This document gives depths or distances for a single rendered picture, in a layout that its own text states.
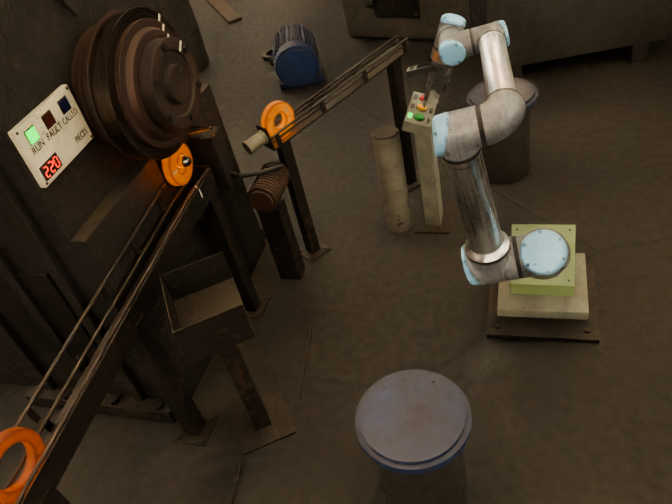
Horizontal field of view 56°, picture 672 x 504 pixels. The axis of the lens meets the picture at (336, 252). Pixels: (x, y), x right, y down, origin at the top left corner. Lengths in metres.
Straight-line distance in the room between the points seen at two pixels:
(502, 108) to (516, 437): 1.08
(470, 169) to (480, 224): 0.24
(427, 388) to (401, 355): 0.65
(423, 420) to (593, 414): 0.73
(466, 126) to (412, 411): 0.79
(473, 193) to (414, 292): 0.87
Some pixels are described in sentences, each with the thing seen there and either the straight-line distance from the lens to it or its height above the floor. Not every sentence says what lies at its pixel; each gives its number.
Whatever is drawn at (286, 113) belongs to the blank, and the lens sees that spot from 2.61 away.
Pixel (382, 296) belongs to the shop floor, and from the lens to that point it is 2.70.
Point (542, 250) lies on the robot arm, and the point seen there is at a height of 0.45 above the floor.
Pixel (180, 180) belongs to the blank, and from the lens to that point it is 2.29.
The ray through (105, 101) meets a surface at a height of 1.18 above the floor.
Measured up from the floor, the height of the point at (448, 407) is 0.43.
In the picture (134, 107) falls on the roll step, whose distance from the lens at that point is 2.02.
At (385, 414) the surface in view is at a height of 0.43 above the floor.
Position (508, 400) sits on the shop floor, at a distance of 2.33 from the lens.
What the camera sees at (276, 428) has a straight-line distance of 2.38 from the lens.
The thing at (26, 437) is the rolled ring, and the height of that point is 0.70.
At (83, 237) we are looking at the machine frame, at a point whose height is 0.87.
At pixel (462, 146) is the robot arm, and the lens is 1.79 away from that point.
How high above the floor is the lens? 1.91
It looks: 40 degrees down
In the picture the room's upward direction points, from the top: 14 degrees counter-clockwise
